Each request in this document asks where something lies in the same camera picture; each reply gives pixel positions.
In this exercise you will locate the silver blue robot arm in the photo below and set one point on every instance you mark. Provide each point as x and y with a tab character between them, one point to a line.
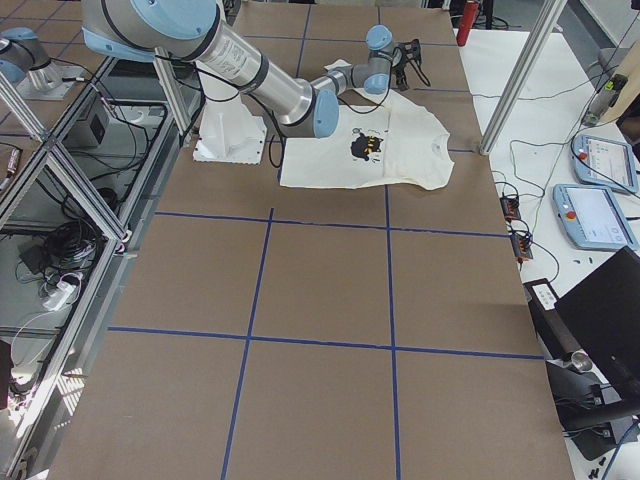
195	31
21	52

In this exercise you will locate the aluminium frame post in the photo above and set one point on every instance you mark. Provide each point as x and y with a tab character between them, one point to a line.
534	44

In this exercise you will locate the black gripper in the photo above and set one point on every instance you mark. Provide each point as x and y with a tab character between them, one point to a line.
400	67

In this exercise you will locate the black laptop computer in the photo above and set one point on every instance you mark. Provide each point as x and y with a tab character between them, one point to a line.
602	314

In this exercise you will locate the orange black adapter box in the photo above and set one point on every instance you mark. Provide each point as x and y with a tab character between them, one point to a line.
510	208
521	248

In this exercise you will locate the lower orange black adapter box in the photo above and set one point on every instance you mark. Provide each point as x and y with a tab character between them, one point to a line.
521	248

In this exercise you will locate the red cylinder tube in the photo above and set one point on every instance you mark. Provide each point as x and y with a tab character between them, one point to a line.
466	22

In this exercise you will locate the blue teach pendant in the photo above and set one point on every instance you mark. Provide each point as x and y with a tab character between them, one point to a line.
610	163
592	217

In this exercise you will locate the black monitor stand base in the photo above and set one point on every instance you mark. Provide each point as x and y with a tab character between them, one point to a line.
593	414

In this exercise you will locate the upper blue teach pendant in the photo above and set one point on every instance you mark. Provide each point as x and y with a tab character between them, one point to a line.
610	163

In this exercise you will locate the white power strip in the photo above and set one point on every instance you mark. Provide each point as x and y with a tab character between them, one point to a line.
60	296

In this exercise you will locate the aluminium frame rack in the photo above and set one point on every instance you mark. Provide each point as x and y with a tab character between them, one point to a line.
79	215

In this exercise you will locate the lower blue teach pendant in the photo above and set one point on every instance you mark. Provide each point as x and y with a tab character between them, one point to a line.
592	217

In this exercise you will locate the grey control box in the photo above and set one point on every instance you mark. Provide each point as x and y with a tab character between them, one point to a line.
89	129

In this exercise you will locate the cream long-sleeve cat shirt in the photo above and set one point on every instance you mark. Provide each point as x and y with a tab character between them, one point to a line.
400	142

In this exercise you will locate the upper orange black adapter box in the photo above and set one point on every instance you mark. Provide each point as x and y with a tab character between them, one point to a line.
510	208

